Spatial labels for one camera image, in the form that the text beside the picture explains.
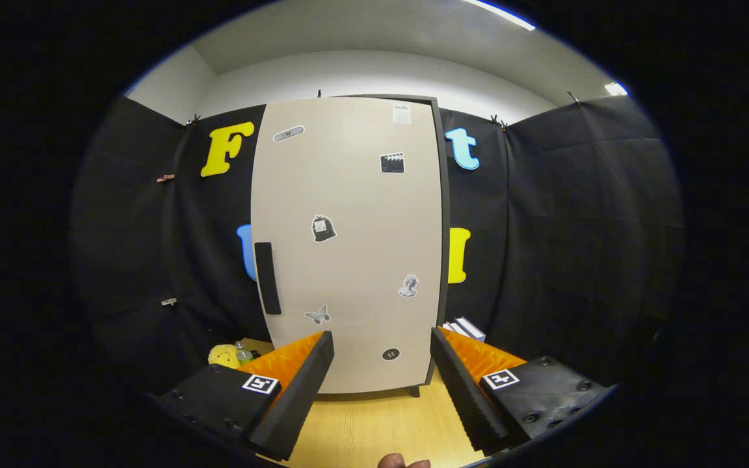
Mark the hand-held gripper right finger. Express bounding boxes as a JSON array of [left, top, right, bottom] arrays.
[[430, 327, 609, 456]]

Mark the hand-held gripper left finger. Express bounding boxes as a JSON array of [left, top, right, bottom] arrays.
[[157, 330, 335, 462]]

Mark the grey shoe cabinet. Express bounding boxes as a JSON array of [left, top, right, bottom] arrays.
[[250, 94, 452, 398]]

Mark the beige shoe cabinet door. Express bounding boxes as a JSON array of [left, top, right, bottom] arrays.
[[250, 97, 443, 395]]

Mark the purple spine book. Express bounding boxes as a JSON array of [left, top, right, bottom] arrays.
[[455, 317, 487, 343]]

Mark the yellow plush toy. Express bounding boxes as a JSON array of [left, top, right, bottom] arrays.
[[208, 344, 240, 370]]

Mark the black backdrop cloth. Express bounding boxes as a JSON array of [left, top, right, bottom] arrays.
[[69, 94, 684, 397]]

